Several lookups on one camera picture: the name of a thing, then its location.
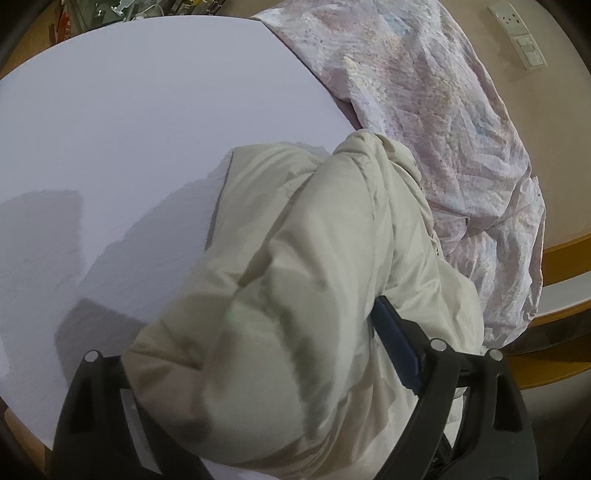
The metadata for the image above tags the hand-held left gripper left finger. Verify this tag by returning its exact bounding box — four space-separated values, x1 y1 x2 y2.
50 351 214 480

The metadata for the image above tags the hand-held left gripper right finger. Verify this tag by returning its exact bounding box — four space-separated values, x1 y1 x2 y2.
368 295 539 480

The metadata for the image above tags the pale green puffer jacket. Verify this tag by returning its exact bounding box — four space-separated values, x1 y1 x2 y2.
122 129 485 480

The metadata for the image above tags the pink patterned quilt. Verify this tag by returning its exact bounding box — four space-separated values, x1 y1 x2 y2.
252 0 547 350

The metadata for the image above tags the bed with lavender sheet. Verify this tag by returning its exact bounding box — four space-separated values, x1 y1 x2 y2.
0 16 358 452

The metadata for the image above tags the clutter of small items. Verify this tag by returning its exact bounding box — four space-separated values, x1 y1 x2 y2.
46 0 232 29

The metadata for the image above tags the yellow wooden frame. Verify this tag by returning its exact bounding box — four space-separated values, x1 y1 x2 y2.
505 237 591 392

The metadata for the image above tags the white wall switch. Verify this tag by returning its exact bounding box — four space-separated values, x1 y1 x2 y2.
512 34 548 71

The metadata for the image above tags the white wall socket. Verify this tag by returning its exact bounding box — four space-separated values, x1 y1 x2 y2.
488 1 527 36

